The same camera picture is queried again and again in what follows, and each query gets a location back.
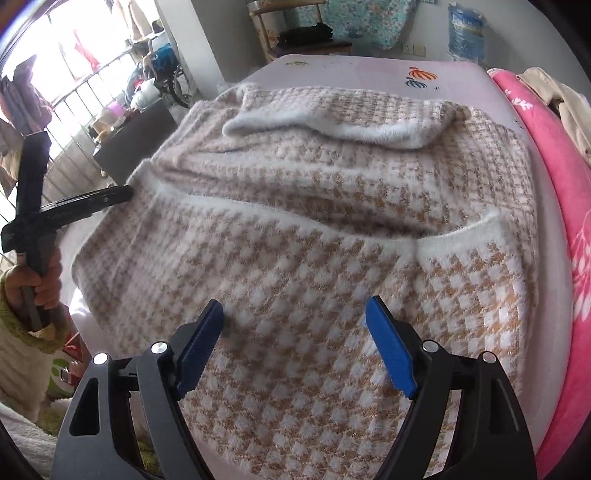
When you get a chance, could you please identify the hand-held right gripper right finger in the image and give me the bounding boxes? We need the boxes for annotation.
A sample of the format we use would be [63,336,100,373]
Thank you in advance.
[365,296,539,480]

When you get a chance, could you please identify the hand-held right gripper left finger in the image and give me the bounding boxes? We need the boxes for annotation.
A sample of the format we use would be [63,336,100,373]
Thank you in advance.
[52,299,225,480]

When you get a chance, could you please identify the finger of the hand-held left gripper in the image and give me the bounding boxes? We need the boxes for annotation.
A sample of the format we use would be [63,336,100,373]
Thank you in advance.
[17,130,52,221]
[45,185,136,227]

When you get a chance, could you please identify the beige white houndstooth coat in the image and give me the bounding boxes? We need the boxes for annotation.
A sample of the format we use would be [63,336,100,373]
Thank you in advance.
[74,83,543,480]

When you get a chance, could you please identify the person's left forearm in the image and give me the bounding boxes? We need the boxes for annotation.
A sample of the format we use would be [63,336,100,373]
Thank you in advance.
[0,277,70,423]

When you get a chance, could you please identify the person's left hand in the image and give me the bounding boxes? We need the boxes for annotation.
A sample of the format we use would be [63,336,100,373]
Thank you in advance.
[4,251,64,324]

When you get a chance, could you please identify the dark hanging garment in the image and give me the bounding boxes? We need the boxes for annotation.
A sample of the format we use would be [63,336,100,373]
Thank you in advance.
[0,54,54,195]

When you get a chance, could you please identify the dark cabinet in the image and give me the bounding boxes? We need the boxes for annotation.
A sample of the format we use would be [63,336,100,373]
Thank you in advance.
[92,97,178,185]

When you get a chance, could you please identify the window railing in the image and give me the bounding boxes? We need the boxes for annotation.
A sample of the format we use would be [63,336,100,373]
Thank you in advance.
[0,48,139,204]

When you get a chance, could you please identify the white cloth bundle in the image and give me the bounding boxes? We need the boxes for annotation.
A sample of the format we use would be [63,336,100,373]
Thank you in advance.
[131,78,160,109]

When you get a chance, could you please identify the white bag with green print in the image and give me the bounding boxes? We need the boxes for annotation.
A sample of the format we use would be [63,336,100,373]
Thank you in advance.
[48,353,83,400]

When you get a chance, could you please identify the red hanging garment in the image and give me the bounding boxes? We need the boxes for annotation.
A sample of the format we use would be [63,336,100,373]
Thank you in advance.
[73,28,100,71]

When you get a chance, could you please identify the pale hanging garments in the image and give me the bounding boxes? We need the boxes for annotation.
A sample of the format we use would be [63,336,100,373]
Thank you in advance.
[115,0,153,40]

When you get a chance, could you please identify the pink floral blanket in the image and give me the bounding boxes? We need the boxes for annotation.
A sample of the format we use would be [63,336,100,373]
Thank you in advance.
[487,68,591,480]

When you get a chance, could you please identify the wooden chair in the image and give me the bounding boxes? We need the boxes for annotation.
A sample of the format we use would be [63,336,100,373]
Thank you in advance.
[247,0,354,65]

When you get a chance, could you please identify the black bag on chair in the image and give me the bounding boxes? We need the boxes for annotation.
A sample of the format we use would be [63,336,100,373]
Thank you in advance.
[279,22,334,46]

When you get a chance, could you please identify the beige garment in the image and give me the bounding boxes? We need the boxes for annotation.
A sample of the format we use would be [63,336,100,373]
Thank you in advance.
[517,67,591,167]

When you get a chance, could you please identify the blue water bottle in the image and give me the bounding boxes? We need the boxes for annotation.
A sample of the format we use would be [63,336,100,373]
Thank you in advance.
[447,2,486,63]

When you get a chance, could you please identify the teal floral cloth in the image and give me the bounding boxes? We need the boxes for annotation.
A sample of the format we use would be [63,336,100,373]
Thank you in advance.
[281,0,419,51]

